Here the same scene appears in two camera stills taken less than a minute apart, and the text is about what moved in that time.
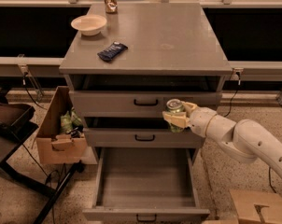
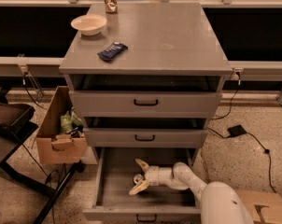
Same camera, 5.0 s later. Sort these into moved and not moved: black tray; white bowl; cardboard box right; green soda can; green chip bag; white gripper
Moved: green soda can; white gripper
Not moved: black tray; white bowl; cardboard box right; green chip bag
